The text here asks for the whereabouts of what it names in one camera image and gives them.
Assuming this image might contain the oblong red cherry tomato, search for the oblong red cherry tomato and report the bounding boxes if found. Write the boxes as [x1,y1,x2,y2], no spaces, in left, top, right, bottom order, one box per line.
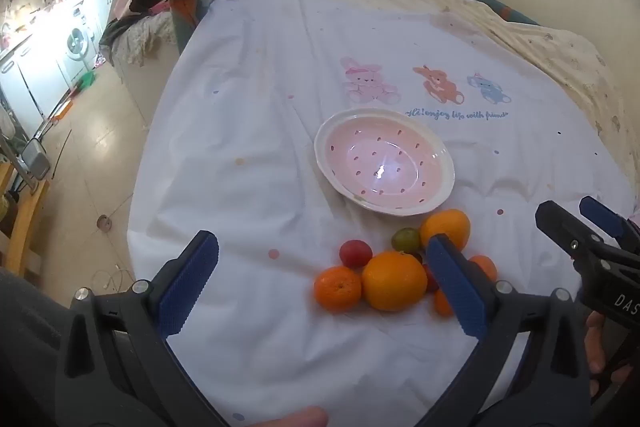
[422,263,441,294]

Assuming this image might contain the small mandarin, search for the small mandarin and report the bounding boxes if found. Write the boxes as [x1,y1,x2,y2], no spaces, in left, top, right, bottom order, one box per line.
[313,266,363,312]
[432,289,455,318]
[468,255,499,284]

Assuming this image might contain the large orange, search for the large orange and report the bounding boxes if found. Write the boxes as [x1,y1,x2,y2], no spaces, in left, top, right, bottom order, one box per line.
[361,251,429,312]
[419,209,472,253]

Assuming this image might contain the yellow wooden chair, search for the yellow wooden chair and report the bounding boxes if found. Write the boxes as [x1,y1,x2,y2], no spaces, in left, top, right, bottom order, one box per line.
[0,159,52,279]

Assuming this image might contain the white floor cable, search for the white floor cable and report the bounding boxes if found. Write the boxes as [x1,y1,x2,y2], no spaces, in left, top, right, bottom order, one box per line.
[91,263,135,294]

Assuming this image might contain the beige lace cloth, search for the beige lace cloth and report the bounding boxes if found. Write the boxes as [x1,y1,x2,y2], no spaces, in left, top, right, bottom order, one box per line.
[111,11,177,68]

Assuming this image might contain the person's right hand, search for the person's right hand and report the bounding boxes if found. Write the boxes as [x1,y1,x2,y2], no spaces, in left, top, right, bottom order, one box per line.
[584,310,635,399]

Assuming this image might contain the grey teal folded blanket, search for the grey teal folded blanket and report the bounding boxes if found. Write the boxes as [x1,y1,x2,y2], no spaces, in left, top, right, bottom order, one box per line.
[168,0,251,54]

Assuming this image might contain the white printed bed sheet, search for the white printed bed sheet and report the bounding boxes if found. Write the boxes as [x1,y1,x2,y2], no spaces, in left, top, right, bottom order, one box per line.
[127,0,637,427]

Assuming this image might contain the teal pillow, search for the teal pillow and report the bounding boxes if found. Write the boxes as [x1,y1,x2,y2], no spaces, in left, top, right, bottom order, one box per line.
[459,0,541,26]

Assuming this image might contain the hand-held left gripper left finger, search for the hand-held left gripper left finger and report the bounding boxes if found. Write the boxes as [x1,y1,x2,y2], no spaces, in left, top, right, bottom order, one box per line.
[55,230,227,427]

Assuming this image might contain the person's left hand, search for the person's left hand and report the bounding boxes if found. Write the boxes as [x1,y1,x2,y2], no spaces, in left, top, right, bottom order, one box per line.
[250,406,329,427]

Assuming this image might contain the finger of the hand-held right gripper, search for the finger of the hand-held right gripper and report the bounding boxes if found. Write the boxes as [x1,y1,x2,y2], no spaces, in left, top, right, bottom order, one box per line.
[534,200,608,264]
[579,195,640,254]

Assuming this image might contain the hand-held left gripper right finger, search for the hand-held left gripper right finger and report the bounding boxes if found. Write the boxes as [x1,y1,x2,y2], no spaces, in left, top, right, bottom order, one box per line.
[414,234,592,427]

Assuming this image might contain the orange floor tool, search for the orange floor tool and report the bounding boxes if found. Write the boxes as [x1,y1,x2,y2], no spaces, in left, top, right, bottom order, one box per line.
[49,101,76,124]

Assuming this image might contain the white kitchen cabinets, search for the white kitchen cabinets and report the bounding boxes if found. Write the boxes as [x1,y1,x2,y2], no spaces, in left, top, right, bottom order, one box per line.
[0,0,116,128]

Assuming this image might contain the white washing machine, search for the white washing machine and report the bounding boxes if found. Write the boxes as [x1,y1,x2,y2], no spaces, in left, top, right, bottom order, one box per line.
[56,4,100,80]

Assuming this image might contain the pink speckled ceramic bowl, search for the pink speckled ceramic bowl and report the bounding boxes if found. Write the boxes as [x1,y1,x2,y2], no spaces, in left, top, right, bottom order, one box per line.
[313,108,456,214]

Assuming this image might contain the green plum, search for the green plum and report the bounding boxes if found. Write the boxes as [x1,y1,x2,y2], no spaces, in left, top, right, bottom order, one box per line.
[390,227,420,253]

